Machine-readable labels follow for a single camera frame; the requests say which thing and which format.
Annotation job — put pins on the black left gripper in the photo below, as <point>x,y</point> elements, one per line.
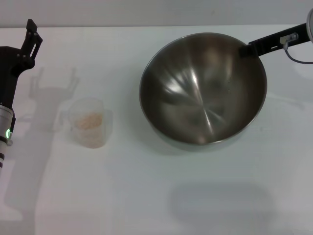
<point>9,63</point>

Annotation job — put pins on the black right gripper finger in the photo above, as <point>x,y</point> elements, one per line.
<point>264,46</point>

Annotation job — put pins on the rice grains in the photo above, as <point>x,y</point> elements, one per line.
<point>88,121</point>

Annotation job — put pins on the clear plastic measuring cup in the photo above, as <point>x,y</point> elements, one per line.
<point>85,137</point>

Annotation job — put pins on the stainless steel mixing bowl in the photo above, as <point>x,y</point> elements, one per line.
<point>195,98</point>

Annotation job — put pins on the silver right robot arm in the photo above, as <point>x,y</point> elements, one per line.
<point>310,24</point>

